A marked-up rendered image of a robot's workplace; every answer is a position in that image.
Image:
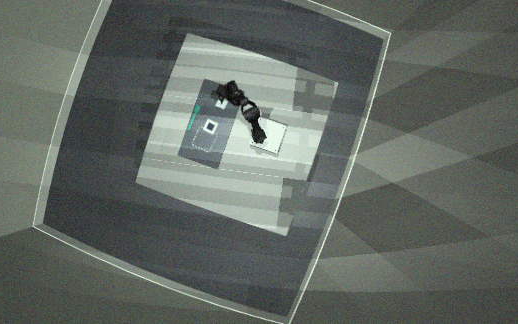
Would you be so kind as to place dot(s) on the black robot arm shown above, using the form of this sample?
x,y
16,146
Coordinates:
x,y
252,114

